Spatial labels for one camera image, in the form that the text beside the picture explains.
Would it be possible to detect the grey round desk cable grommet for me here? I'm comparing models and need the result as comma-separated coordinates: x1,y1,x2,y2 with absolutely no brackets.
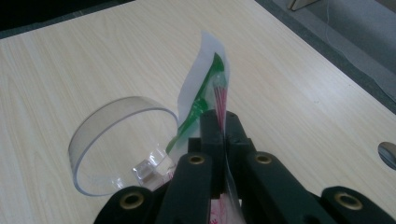
376,141,396,172

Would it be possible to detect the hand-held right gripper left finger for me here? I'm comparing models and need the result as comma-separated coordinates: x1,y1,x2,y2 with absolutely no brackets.
188,108,225,199

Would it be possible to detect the pink and white sugar bag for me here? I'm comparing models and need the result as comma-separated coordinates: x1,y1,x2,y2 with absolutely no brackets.
160,30,248,224

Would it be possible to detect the light wooden furniture piece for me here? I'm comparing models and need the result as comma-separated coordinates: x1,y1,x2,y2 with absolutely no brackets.
286,0,319,12

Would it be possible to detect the clear plastic cup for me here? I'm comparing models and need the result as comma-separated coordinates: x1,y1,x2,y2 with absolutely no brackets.
67,95,180,198

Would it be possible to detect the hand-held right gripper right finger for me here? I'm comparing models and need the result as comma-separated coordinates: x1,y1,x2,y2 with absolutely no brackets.
223,110,257,175

